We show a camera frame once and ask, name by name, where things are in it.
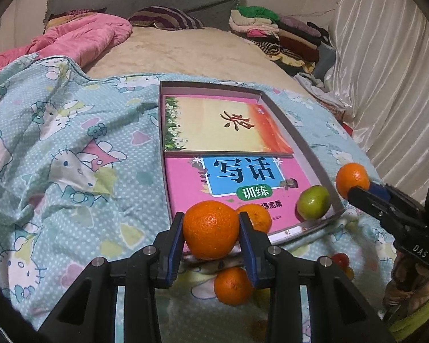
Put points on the red bag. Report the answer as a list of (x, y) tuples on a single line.
[(347, 129)]

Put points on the red cherry tomato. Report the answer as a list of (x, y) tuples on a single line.
[(339, 259)]

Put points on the dark patterned pillow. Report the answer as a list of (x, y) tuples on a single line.
[(75, 13)]

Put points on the pink quilt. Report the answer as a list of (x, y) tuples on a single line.
[(75, 39)]

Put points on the purple striped pillow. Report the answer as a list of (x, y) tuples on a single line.
[(164, 18)]

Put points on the white satin curtain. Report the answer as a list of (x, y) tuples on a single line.
[(379, 78)]

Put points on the pile of folded clothes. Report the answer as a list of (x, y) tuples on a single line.
[(289, 43)]

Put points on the orange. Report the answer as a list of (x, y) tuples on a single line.
[(260, 218), (350, 178), (211, 230), (232, 286)]

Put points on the light blue cartoon printed blanket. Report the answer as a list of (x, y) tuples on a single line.
[(75, 168)]

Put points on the shallow grey cardboard box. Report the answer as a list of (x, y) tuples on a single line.
[(304, 150)]

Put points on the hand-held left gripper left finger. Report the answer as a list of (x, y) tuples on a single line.
[(173, 253)]

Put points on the yellow and orange book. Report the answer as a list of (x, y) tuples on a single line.
[(207, 121)]

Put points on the white crumpled cloth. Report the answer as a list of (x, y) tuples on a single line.
[(309, 82)]

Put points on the pink book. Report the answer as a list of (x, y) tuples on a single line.
[(186, 185)]

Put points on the person's right forearm green sleeve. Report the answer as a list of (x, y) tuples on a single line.
[(425, 314)]

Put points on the beige bed sheet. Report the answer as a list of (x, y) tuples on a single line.
[(200, 53)]

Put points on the person's right hand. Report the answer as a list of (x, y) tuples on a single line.
[(411, 286)]

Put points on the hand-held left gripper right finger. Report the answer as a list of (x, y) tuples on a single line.
[(250, 257)]

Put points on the large green oval fruit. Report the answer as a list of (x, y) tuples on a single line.
[(312, 202)]

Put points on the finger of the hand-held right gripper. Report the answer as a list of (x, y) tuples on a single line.
[(379, 190), (364, 200)]

